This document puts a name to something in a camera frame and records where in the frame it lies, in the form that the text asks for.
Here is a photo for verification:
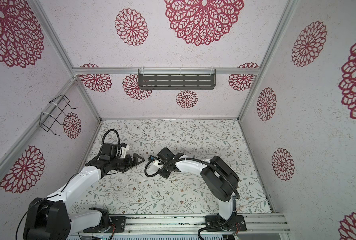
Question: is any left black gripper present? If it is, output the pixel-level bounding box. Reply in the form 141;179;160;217
111;152;145;173

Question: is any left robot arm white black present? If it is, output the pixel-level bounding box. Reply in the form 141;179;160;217
23;154;145;240

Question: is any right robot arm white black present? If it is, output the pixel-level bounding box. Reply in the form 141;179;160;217
148;148;240;226

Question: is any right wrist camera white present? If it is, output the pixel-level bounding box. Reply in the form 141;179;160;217
148;156;164;169

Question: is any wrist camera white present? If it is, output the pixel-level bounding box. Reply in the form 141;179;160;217
148;156;164;169
99;143;130;161

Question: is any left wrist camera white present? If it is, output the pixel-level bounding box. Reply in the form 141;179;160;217
99;143;130;161

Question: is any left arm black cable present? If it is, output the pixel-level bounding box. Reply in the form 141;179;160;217
99;128;121;157

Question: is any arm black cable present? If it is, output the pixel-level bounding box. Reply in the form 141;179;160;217
99;128;121;157
144;155;241;240

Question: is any dark grey wall shelf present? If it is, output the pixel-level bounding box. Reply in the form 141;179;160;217
138;69;217;90

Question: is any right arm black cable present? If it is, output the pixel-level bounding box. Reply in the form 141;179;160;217
144;155;241;240

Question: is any black wire wall basket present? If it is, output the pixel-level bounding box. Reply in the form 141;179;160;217
39;94;77;136

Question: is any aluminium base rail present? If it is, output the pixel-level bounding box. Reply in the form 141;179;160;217
109;214;291;235

